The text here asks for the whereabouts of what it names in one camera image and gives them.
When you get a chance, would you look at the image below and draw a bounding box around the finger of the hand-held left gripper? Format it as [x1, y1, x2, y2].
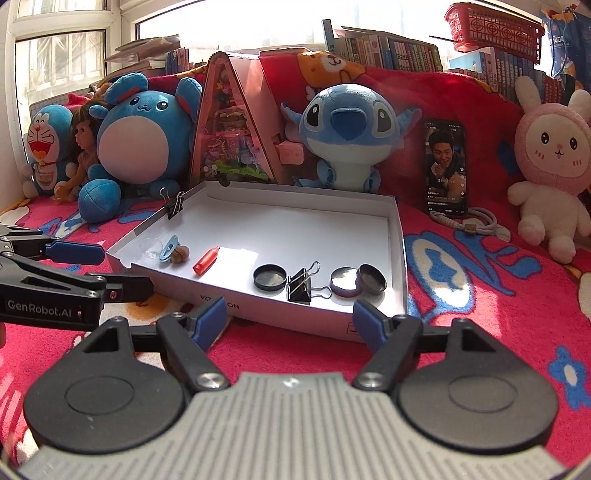
[0, 253, 155, 305]
[0, 224, 106, 266]

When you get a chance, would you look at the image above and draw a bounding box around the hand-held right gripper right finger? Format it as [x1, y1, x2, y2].
[352, 298, 509, 391]

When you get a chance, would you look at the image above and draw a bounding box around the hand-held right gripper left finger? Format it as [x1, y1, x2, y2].
[81, 295, 232, 393]

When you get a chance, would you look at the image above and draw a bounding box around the light blue hair clip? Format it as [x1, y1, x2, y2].
[159, 234, 181, 261]

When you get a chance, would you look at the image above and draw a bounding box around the red plastic crayon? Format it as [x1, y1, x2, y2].
[192, 247, 221, 276]

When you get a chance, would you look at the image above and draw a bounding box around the black binder clip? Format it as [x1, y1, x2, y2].
[159, 188, 185, 220]
[286, 261, 333, 305]

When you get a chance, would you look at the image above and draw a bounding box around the white cardboard box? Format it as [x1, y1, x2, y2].
[106, 180, 408, 344]

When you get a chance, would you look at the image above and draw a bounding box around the black round lid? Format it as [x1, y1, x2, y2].
[355, 264, 387, 295]
[253, 264, 288, 291]

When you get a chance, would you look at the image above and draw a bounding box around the purple round tin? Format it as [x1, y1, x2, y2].
[329, 267, 362, 298]

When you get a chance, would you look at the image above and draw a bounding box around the black binder clip on box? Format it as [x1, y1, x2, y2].
[159, 188, 185, 220]

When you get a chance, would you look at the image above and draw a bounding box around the brown haired doll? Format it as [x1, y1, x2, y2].
[53, 104, 109, 201]

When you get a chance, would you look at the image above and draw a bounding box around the blue robot cat plush toy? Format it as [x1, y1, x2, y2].
[21, 104, 79, 199]

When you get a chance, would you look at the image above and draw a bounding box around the round blue plush toy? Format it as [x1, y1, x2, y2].
[78, 73, 204, 224]

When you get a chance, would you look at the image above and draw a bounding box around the black smartphone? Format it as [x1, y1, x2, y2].
[424, 119, 472, 219]

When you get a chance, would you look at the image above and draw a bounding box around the triangular toy display box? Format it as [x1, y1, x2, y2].
[187, 52, 296, 190]

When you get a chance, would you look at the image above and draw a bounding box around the blue alien plush toy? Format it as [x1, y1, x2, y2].
[281, 84, 423, 193]

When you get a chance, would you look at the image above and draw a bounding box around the stack of papers and books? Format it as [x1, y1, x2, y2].
[104, 34, 181, 70]

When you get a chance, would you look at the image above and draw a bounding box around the small row of blue books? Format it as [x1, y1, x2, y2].
[165, 46, 207, 75]

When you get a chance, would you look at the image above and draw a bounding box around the pink rabbit plush toy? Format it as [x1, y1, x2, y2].
[507, 74, 591, 265]

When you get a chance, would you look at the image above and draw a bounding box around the red plastic basket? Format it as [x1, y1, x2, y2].
[444, 2, 546, 63]

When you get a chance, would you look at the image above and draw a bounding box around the blue paper bag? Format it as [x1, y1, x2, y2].
[540, 7, 591, 79]

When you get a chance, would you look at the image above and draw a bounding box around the beige coiled cable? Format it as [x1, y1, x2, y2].
[429, 207, 511, 241]

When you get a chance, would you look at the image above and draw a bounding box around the white window frame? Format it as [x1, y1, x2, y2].
[0, 0, 144, 204]

